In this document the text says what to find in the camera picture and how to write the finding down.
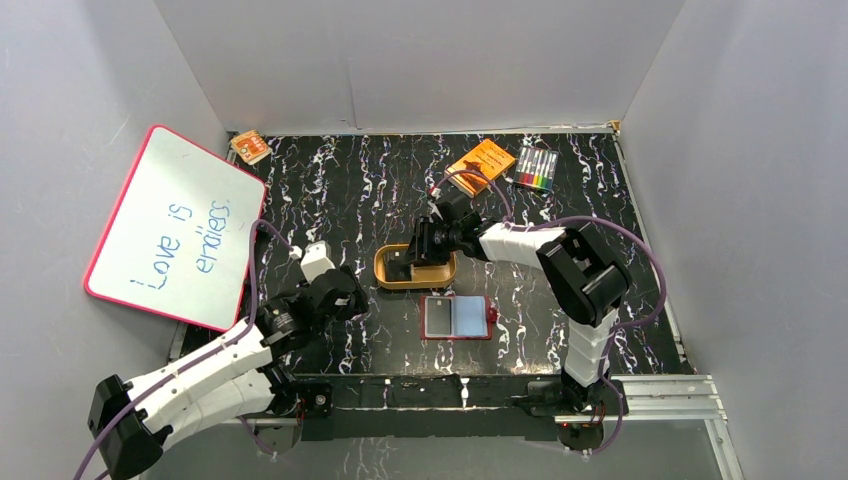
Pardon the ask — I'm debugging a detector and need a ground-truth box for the pack of coloured markers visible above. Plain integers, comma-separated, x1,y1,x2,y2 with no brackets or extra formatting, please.
512,146,559,192

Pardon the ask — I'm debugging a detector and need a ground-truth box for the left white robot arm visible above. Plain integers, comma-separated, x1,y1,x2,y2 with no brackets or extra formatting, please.
87,265,368,479

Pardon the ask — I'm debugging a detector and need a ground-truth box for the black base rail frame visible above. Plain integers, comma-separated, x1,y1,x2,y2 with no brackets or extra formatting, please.
238,374,727,458

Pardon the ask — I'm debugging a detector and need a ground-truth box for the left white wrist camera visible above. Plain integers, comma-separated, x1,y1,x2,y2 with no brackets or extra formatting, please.
289,240,336,283

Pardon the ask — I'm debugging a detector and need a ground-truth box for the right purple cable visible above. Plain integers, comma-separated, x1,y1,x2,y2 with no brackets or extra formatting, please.
430,169,669,458

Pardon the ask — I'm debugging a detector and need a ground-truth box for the red card holder wallet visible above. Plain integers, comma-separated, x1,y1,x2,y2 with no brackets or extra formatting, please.
419,295,499,340

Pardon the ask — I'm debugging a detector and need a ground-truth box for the pink framed whiteboard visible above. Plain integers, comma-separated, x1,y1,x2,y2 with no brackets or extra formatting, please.
83,125,267,331

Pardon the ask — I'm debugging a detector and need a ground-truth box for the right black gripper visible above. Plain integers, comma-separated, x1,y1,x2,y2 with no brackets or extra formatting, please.
400,216,461,267

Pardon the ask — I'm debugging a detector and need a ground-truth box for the orange oval tray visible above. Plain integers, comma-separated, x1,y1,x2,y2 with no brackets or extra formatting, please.
373,244,457,291

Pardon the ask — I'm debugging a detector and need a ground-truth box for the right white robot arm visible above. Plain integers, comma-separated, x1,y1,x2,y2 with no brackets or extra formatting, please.
389,195,632,414

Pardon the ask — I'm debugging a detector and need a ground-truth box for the orange book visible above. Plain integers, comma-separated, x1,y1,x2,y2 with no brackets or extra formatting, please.
445,139,516,198

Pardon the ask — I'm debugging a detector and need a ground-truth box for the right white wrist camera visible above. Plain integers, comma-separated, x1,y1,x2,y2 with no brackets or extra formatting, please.
428,188,456,223

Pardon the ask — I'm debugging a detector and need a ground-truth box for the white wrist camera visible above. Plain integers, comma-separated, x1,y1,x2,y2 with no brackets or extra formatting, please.
289,240,336,283
428,188,456,223

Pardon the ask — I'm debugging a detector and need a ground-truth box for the stack of black credit cards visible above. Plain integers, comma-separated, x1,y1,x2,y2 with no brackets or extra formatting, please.
383,250,412,282

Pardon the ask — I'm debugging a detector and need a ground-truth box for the small orange card box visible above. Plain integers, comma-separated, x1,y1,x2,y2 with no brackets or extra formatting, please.
230,130,271,165

